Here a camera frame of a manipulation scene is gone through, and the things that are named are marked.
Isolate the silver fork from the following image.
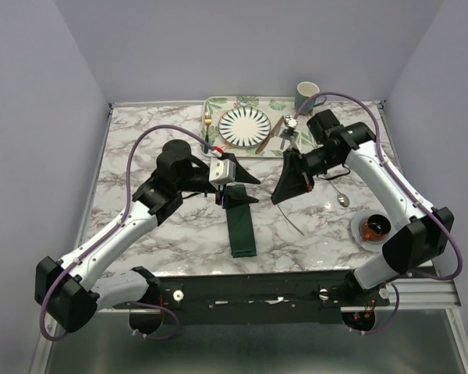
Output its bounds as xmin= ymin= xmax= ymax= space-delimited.
xmin=275 ymin=204 xmax=305 ymax=236

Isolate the white saucer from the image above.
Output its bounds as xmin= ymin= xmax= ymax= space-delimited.
xmin=349 ymin=210 xmax=396 ymax=253

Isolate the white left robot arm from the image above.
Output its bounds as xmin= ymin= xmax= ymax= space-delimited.
xmin=34 ymin=139 xmax=260 ymax=333

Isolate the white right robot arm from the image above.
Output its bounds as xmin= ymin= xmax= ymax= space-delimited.
xmin=271 ymin=110 xmax=454 ymax=305

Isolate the gold fork green handle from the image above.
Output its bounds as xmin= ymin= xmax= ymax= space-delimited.
xmin=204 ymin=111 xmax=212 ymax=143

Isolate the dark green cloth napkin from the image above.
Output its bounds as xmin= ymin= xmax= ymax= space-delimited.
xmin=223 ymin=202 xmax=257 ymax=258

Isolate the aluminium frame rail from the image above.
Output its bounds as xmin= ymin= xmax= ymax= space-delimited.
xmin=385 ymin=275 xmax=462 ymax=313

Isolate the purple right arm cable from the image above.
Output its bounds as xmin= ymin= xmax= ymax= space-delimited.
xmin=294 ymin=91 xmax=464 ymax=336

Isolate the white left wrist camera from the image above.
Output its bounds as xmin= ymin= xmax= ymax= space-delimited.
xmin=208 ymin=158 xmax=234 ymax=187

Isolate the leaf-patterned serving tray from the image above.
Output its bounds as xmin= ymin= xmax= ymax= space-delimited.
xmin=201 ymin=96 xmax=296 ymax=159

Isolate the striped white round plate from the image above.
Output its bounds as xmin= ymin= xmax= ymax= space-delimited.
xmin=218 ymin=106 xmax=271 ymax=148

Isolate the silver spoon on table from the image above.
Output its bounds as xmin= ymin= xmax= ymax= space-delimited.
xmin=329 ymin=182 xmax=350 ymax=207

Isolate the green ceramic mug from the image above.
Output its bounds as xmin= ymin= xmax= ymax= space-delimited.
xmin=294 ymin=81 xmax=327 ymax=115

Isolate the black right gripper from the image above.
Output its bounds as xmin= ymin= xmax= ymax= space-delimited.
xmin=271 ymin=146 xmax=341 ymax=203

